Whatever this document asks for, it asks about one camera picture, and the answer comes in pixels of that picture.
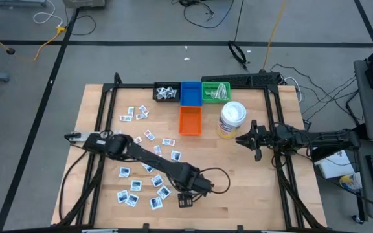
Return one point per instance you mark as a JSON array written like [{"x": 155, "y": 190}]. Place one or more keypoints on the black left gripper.
[{"x": 196, "y": 186}]

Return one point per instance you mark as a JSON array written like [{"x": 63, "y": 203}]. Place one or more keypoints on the green plastic basket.
[{"x": 206, "y": 84}]

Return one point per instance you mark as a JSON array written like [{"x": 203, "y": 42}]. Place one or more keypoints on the orange plastic basket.
[{"x": 190, "y": 123}]

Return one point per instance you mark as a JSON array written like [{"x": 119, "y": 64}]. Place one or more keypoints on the Lysol wipes canister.
[{"x": 233, "y": 113}]

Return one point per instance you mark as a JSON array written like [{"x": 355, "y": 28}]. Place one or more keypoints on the black caster wheel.
[{"x": 357, "y": 219}]

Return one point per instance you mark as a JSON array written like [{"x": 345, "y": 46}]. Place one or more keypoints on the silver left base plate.
[{"x": 79, "y": 136}]

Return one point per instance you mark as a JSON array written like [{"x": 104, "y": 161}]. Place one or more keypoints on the blue plastic bin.
[{"x": 191, "y": 95}]

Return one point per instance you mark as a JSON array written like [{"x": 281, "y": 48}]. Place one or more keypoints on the black plastic bin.
[{"x": 155, "y": 84}]

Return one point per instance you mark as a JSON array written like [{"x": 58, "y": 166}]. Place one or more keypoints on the grey equipment box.
[{"x": 83, "y": 3}]

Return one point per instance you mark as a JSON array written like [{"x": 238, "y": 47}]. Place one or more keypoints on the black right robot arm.
[{"x": 322, "y": 137}]

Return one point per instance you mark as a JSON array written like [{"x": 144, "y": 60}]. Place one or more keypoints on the black round floor plug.
[{"x": 10, "y": 51}]

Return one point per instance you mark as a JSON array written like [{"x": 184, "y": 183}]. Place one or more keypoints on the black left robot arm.
[{"x": 154, "y": 160}]

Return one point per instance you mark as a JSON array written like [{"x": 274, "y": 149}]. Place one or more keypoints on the black desk beam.
[{"x": 319, "y": 156}]

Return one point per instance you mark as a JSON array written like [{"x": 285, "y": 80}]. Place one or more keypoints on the grey metal bar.
[{"x": 18, "y": 2}]

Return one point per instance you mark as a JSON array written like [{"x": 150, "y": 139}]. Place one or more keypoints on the antiseptic towelette packet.
[
  {"x": 156, "y": 203},
  {"x": 166, "y": 92},
  {"x": 124, "y": 171},
  {"x": 160, "y": 96},
  {"x": 173, "y": 94},
  {"x": 164, "y": 192},
  {"x": 171, "y": 89},
  {"x": 175, "y": 155},
  {"x": 136, "y": 185},
  {"x": 157, "y": 180},
  {"x": 148, "y": 169},
  {"x": 159, "y": 90},
  {"x": 122, "y": 196},
  {"x": 132, "y": 200}
]

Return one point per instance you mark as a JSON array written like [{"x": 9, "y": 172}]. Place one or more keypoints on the white box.
[{"x": 332, "y": 166}]

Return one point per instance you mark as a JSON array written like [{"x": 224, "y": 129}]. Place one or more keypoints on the yellow blue wipes bottle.
[{"x": 351, "y": 182}]

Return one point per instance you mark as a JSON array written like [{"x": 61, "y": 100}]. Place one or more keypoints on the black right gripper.
[{"x": 262, "y": 137}]

